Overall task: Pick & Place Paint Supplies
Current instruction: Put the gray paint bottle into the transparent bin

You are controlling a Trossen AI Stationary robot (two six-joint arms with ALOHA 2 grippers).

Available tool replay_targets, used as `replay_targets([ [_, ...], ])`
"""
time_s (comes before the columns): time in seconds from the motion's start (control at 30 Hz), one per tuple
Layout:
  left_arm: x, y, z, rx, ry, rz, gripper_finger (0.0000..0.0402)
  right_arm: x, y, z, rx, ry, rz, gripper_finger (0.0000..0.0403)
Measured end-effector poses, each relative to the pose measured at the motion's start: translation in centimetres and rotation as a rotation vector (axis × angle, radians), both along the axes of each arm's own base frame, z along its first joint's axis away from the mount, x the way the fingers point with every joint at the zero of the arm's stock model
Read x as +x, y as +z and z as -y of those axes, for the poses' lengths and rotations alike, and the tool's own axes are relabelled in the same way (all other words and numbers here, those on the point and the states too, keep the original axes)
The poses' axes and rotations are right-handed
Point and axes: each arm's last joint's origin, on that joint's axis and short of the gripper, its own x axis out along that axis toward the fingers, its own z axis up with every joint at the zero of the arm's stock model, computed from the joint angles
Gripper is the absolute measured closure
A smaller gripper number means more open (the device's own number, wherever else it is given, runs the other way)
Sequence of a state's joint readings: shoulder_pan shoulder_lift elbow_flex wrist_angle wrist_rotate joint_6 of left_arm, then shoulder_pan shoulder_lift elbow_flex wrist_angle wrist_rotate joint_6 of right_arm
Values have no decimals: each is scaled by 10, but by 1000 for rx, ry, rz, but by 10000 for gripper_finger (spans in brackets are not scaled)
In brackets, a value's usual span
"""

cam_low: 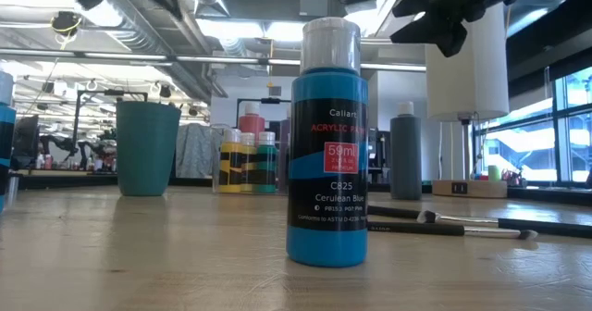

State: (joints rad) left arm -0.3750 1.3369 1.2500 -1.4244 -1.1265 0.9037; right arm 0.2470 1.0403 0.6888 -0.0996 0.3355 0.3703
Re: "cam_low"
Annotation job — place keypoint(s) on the teal plastic cup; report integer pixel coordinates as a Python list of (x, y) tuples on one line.
[(148, 153)]

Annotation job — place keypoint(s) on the tall rose pink paint bottle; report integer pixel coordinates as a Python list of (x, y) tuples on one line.
[(252, 121)]

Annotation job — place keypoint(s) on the small lemon yellow paint bottle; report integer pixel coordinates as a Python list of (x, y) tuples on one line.
[(229, 158)]

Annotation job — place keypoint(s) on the small teal green paint bottle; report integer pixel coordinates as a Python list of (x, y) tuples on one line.
[(267, 163)]

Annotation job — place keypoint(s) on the tall grey paint bottle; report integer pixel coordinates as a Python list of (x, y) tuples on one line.
[(406, 163)]

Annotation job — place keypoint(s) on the table lamp white shade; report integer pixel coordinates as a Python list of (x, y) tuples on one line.
[(481, 79)]

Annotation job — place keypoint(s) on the small blue paint bottle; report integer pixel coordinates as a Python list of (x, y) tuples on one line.
[(5, 116)]

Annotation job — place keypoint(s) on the clear plastic tray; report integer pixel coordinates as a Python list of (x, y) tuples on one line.
[(215, 163)]

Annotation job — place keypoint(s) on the grey ceiling unit box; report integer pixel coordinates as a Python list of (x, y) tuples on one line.
[(321, 3)]

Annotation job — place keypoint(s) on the black background monitor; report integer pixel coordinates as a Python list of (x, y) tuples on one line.
[(25, 137)]

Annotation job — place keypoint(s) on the thin black paintbrush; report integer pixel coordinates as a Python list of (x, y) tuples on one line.
[(546, 227), (393, 212), (416, 229)]

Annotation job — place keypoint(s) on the small green container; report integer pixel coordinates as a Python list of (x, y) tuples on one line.
[(494, 173)]

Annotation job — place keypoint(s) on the black aluminium table frame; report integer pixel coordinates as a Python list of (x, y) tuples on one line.
[(546, 194)]

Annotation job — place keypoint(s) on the black background gantry frame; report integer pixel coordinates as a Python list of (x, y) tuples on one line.
[(273, 101)]

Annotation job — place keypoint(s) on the small golden yellow paint bottle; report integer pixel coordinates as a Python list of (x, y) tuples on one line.
[(248, 163)]

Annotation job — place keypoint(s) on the cerulean blue paint bottle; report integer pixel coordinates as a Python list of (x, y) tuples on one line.
[(326, 246)]

